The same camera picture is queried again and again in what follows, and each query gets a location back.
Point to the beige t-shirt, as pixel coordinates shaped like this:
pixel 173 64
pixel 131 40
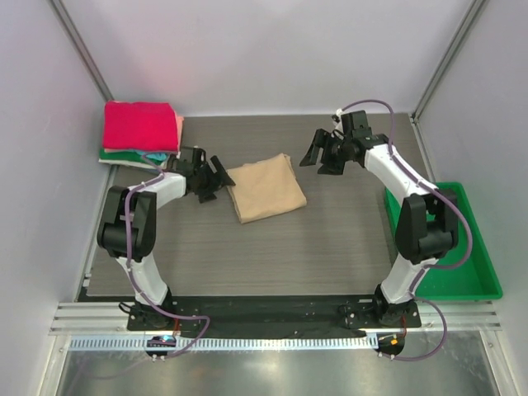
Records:
pixel 265 189

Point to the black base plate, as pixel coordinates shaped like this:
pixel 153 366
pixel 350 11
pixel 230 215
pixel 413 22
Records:
pixel 271 316

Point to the folded salmon pink t-shirt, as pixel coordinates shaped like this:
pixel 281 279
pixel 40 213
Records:
pixel 179 123

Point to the white slotted cable duct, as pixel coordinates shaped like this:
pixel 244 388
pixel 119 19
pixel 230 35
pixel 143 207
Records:
pixel 151 343

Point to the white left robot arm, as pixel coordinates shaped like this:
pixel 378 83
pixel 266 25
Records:
pixel 128 226

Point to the right aluminium frame post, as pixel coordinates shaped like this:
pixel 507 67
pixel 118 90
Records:
pixel 466 25

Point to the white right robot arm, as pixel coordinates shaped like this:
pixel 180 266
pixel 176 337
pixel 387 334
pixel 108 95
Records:
pixel 427 227

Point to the folded light blue t-shirt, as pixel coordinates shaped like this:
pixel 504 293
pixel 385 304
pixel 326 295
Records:
pixel 153 156

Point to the aluminium frame post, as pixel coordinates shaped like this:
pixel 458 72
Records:
pixel 466 25
pixel 70 29

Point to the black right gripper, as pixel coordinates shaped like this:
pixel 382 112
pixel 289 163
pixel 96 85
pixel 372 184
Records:
pixel 323 139

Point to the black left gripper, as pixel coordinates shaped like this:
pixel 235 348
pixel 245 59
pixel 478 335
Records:
pixel 219 180

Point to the folded magenta t-shirt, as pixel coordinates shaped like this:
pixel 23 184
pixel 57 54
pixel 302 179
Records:
pixel 143 126

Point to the folded green t-shirt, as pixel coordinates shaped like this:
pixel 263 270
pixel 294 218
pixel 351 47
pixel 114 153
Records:
pixel 119 156

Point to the left aluminium frame post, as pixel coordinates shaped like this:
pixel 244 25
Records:
pixel 70 29

